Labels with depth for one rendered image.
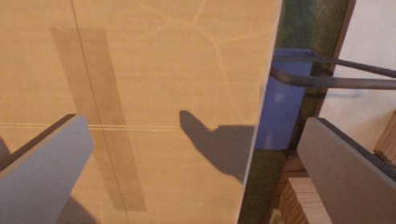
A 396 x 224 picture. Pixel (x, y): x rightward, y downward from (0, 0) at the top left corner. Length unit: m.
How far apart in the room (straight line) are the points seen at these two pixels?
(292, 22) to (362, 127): 0.98
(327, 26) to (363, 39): 0.22
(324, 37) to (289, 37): 0.23
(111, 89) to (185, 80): 0.07
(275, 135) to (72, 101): 1.33
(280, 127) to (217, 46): 1.27
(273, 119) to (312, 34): 0.58
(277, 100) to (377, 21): 0.73
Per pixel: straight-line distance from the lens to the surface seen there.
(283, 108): 1.35
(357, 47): 1.53
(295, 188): 1.88
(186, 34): 0.18
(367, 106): 1.80
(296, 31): 1.42
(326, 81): 0.51
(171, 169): 0.25
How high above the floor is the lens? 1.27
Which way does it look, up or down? 60 degrees down
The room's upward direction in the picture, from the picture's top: 180 degrees clockwise
